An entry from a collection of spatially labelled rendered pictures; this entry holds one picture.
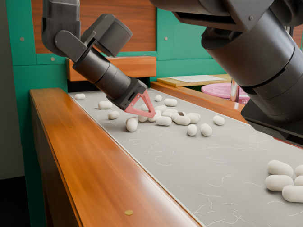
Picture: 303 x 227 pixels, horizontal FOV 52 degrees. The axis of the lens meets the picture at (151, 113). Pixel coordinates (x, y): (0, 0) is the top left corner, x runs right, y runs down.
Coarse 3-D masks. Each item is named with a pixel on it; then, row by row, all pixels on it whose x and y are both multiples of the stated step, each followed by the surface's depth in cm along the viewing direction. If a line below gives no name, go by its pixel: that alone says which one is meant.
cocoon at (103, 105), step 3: (99, 102) 82; (102, 102) 81; (105, 102) 81; (108, 102) 82; (99, 105) 81; (102, 105) 81; (105, 105) 81; (108, 105) 81; (111, 105) 82; (102, 108) 81; (105, 108) 82; (108, 108) 82
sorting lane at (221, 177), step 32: (96, 96) 99; (160, 128) 65; (224, 128) 65; (160, 160) 48; (192, 160) 48; (224, 160) 48; (256, 160) 48; (288, 160) 48; (192, 192) 39; (224, 192) 39; (256, 192) 39; (224, 224) 32; (256, 224) 32; (288, 224) 32
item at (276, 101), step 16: (288, 64) 24; (272, 80) 24; (288, 80) 24; (256, 96) 26; (272, 96) 26; (288, 96) 25; (256, 112) 31; (272, 112) 27; (288, 112) 27; (288, 128) 27
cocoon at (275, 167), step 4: (272, 160) 43; (276, 160) 43; (268, 164) 43; (272, 164) 43; (276, 164) 42; (280, 164) 42; (284, 164) 42; (268, 168) 43; (272, 168) 42; (276, 168) 42; (280, 168) 42; (284, 168) 41; (288, 168) 41; (272, 172) 43; (276, 172) 42; (280, 172) 41; (284, 172) 41; (288, 172) 41; (292, 172) 41
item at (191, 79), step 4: (184, 76) 118; (188, 76) 118; (192, 76) 118; (196, 76) 118; (200, 76) 118; (204, 76) 118; (208, 76) 118; (212, 76) 119; (180, 80) 107; (184, 80) 107; (188, 80) 107; (192, 80) 107; (196, 80) 107; (200, 80) 107; (204, 80) 107; (208, 80) 107; (212, 80) 108
